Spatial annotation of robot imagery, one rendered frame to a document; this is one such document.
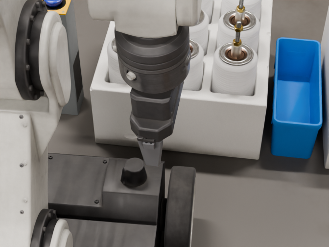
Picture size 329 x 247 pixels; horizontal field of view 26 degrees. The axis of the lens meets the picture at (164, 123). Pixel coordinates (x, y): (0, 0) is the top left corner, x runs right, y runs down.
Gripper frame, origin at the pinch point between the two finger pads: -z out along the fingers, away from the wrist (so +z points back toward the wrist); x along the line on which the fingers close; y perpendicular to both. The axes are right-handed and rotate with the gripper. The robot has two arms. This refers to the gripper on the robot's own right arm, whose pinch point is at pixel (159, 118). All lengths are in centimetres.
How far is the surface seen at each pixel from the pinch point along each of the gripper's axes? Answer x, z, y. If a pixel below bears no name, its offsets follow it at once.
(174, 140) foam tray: 36, -58, 6
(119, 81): 41, -44, 19
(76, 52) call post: 50, -46, 32
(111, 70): 42, -42, 21
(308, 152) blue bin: 39, -60, -24
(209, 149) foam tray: 36, -60, -2
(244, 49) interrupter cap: 49, -38, -8
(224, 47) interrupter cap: 49, -38, -3
